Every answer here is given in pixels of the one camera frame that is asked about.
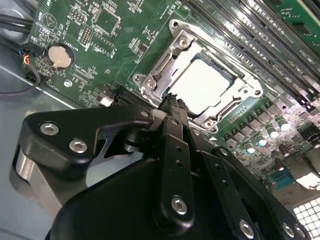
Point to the silver CPU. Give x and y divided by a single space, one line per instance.
200 85

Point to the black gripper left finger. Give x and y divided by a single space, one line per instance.
57 140

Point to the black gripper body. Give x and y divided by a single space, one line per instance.
112 212

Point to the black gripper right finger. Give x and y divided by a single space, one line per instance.
225 175

